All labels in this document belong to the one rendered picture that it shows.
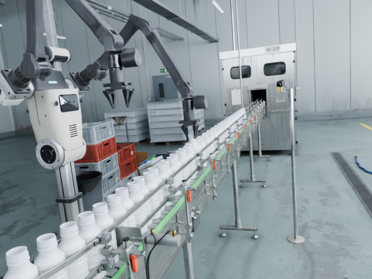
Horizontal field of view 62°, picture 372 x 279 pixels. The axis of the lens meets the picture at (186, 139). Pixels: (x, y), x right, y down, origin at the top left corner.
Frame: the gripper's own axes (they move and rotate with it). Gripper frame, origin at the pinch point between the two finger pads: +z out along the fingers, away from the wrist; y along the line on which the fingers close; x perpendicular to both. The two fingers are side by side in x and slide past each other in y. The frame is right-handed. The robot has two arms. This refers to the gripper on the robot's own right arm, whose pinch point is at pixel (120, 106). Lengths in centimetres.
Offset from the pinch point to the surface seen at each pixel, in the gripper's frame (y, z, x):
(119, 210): 18, 27, -39
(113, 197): 14.5, 24.4, -36.3
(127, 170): -169, 107, 299
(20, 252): 11, 25, -66
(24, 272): 14, 27, -69
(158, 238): 30, 33, -42
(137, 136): -335, 110, 672
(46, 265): 15, 28, -65
